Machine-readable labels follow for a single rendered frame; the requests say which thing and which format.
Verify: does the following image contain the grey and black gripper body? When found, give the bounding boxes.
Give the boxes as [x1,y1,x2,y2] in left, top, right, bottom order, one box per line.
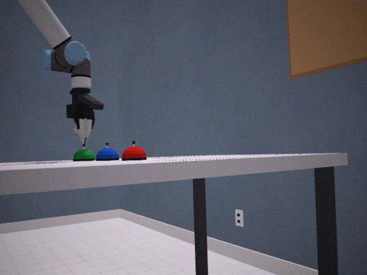
[67,88,93,119]

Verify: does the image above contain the blue bell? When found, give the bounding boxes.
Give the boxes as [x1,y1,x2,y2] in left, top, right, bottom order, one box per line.
[96,143,119,161]

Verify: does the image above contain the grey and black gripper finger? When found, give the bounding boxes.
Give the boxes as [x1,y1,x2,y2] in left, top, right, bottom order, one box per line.
[73,111,85,144]
[84,113,95,144]

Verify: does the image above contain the green bell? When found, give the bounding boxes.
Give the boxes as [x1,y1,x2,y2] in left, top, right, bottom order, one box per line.
[73,144,95,161]

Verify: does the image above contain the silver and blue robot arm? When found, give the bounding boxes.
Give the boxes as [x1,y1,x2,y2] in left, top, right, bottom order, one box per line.
[17,0,104,110]

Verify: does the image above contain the red dome bell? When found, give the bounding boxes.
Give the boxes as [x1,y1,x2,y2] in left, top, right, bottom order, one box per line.
[122,141,147,160]

